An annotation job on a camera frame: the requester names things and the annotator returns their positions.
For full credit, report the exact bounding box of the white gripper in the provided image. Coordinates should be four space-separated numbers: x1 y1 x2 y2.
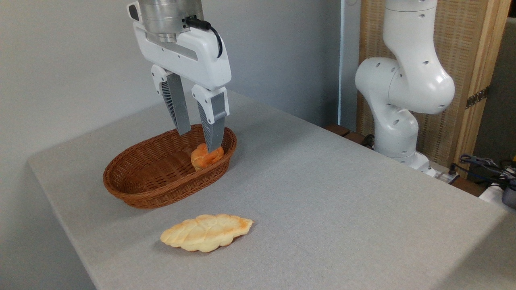
133 22 233 153

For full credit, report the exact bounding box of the small orange bread roll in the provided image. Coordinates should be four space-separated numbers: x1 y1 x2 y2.
190 143 225 171

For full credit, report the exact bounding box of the flat pale braided bread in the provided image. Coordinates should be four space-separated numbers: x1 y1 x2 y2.
160 213 254 253

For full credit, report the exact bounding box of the brown wicker basket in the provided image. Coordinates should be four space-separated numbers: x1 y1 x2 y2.
103 124 237 209

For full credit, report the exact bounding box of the grey tablecloth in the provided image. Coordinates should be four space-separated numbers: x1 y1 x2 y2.
27 90 516 290

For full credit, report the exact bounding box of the wooden woven folding screen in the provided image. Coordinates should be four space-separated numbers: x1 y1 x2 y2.
356 0 512 178

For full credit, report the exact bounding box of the brass screen hinge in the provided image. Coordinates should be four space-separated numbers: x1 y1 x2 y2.
465 86 490 110

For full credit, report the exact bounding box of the dark grey box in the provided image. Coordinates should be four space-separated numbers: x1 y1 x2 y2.
501 186 516 210

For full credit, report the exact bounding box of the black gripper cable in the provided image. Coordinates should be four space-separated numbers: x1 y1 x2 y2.
185 16 223 58

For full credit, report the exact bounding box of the white vertical wall conduit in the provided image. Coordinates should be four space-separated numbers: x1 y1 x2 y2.
338 0 348 126

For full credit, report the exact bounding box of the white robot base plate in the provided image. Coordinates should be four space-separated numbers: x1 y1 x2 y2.
423 160 461 185

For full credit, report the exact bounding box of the bundle of dark cables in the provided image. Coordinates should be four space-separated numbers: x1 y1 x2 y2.
448 153 516 186

